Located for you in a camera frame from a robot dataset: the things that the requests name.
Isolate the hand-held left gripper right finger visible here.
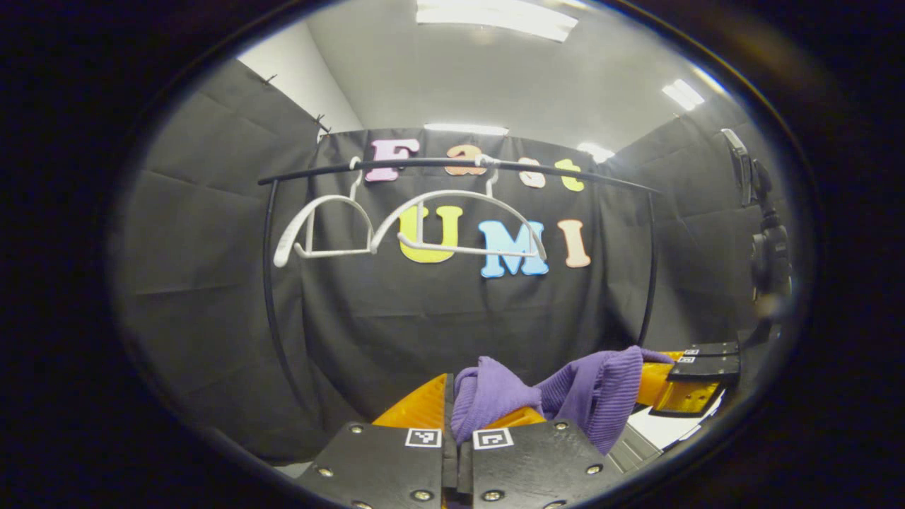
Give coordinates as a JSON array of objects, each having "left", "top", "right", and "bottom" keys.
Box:
[{"left": 458, "top": 404, "right": 626, "bottom": 509}]

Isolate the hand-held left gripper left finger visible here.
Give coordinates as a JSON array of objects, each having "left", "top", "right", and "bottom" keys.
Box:
[{"left": 296, "top": 373, "right": 453, "bottom": 509}]

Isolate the purple ribbed jacket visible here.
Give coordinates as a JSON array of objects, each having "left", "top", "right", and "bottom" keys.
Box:
[{"left": 451, "top": 345, "right": 676, "bottom": 455}]

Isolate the white plastic hanger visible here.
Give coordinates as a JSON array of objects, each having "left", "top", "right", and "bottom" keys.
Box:
[
  {"left": 273, "top": 157, "right": 375, "bottom": 268},
  {"left": 369, "top": 154, "right": 549, "bottom": 262}
]

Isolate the black clothes rack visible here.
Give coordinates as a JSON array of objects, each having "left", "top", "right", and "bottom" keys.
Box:
[{"left": 257, "top": 157, "right": 660, "bottom": 421}]

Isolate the white ribbed box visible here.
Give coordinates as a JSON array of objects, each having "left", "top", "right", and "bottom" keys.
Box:
[{"left": 607, "top": 391, "right": 725, "bottom": 473}]

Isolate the black backdrop cloth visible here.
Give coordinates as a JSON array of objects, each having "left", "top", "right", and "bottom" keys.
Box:
[{"left": 113, "top": 60, "right": 786, "bottom": 464}]

